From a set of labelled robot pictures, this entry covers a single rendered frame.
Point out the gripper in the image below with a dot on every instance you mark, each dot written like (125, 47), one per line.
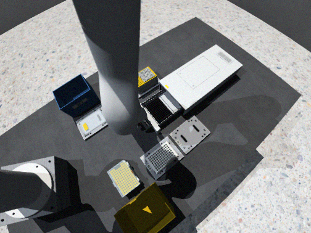
(142, 115)

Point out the olive-brown open bin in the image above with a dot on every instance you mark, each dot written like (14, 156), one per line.
(147, 213)

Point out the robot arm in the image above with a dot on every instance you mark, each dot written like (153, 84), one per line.
(112, 31)

